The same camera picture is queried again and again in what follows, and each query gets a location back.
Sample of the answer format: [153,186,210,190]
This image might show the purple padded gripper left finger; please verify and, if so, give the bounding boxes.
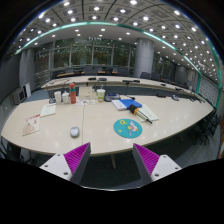
[41,143,91,184]

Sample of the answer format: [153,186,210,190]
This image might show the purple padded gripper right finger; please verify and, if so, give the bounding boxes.
[132,144,181,183]

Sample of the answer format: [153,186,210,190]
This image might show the grey computer mouse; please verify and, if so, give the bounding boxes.
[70,126,80,138]

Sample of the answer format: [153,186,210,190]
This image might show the round teal mouse pad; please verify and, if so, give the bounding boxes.
[113,119,142,139]

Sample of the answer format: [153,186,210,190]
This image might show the white papers under umbrella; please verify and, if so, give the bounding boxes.
[139,104,158,121]

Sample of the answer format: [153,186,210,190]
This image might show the red and white booklet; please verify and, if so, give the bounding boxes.
[22,114,40,136]

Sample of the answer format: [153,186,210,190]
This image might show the long beige conference table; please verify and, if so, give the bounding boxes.
[1,96,212,156]

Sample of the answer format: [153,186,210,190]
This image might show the white paper sheet stack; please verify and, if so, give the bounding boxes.
[40,104,56,117]

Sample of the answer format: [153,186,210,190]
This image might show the black office chair right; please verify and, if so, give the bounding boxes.
[192,109,221,145]

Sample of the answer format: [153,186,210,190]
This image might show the red orange water bottle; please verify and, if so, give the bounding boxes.
[69,83,76,104]

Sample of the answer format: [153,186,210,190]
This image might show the white lidded jar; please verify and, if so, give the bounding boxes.
[62,91,70,104]

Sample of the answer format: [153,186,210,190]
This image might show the white book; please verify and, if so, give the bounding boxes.
[112,100,126,111]

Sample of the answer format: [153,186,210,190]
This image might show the white cup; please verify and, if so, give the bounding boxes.
[54,91,62,104]

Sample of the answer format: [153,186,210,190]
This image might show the grey device box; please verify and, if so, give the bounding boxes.
[104,94,121,102]

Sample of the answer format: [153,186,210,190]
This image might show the paper cup with green sleeve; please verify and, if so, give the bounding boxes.
[97,89,105,102]

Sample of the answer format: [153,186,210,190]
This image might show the far curved conference table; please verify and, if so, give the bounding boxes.
[42,76,197,97]

